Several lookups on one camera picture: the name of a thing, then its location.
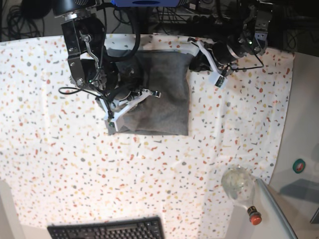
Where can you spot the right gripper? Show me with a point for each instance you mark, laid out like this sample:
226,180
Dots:
121,99

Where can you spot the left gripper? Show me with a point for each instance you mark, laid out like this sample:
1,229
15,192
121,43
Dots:
217,58

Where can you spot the grey t-shirt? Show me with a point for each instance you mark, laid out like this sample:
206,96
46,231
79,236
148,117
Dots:
164,72

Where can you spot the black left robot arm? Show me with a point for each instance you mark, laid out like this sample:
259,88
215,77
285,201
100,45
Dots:
250,29

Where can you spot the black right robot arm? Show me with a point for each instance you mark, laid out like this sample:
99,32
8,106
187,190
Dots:
93,70

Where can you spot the terrazzo pattern tablecloth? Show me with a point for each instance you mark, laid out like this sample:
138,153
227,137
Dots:
63,167

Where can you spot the blue box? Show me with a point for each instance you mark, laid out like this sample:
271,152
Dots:
148,3

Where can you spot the black round stand base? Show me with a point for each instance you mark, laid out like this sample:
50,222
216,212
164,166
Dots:
35,9

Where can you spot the clear bottle red cap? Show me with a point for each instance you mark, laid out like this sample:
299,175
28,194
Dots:
239,186

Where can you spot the black keyboard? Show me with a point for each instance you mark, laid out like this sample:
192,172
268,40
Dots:
146,228

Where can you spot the green tape roll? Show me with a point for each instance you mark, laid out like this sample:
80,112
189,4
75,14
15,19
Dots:
299,166

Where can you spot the wire rack shelf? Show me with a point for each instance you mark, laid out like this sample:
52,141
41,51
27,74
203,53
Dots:
189,11

